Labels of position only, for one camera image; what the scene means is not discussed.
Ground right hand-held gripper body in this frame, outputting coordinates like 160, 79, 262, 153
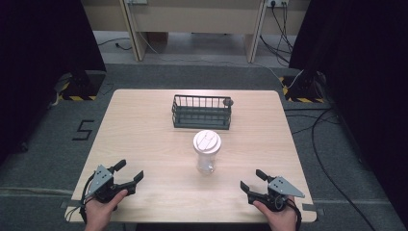
253, 175, 306, 213

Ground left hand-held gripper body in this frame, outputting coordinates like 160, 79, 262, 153
85, 165, 129, 204

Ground clear cup with white lid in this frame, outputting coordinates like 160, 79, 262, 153
192, 129, 222, 175

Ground dark wire basket rack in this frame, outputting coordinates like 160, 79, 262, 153
171, 93, 235, 131

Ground person's right hand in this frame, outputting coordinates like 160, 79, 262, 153
252, 195, 299, 231

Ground person's left hand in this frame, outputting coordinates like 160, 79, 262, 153
84, 189, 129, 231

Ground black stand base hazard stripes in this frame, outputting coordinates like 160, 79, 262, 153
53, 70, 108, 102
278, 70, 326, 104

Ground black curtain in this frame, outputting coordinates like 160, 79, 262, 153
0, 0, 108, 165
288, 0, 408, 222

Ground beige wooden desk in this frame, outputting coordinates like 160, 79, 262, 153
80, 0, 312, 64

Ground left hand-held gripper cable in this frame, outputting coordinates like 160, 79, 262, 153
64, 171, 97, 225

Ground hand-held gripper cable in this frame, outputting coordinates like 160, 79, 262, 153
287, 195, 303, 231
64, 171, 97, 225

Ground right hand-held gripper cable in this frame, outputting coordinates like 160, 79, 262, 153
287, 195, 303, 231

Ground long black floor cable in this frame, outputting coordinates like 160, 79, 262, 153
311, 108, 378, 231

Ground thin black floor cable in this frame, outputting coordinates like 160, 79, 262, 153
283, 107, 342, 136

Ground short black floor cable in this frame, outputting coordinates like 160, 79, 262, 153
97, 38, 133, 52

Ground bundle of black power cables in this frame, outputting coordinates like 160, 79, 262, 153
259, 2, 294, 67

